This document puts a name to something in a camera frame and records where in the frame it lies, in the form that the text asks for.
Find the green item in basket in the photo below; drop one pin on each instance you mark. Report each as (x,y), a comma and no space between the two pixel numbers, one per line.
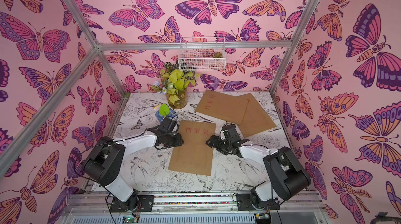
(217,55)

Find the white wire basket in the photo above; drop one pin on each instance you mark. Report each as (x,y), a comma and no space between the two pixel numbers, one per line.
(196,54)

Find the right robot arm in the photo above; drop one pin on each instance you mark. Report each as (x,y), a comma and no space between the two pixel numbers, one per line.
(287,177)

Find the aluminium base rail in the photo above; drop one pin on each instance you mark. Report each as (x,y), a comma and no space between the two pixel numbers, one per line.
(194,208)

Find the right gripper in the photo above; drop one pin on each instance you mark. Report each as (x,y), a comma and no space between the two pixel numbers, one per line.
(217,142)

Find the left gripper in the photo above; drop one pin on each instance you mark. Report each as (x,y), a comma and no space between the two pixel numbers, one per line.
(179,142)

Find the aluminium frame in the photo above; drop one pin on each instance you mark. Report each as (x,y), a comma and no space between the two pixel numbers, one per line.
(74,38)

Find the kraft file bag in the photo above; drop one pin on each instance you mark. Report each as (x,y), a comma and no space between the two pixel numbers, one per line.
(255,120)
(194,156)
(222,106)

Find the glass vase with plants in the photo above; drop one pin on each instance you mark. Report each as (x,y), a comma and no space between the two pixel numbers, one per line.
(174,83)

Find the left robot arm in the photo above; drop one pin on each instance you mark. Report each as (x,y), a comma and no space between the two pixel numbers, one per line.
(103,164)

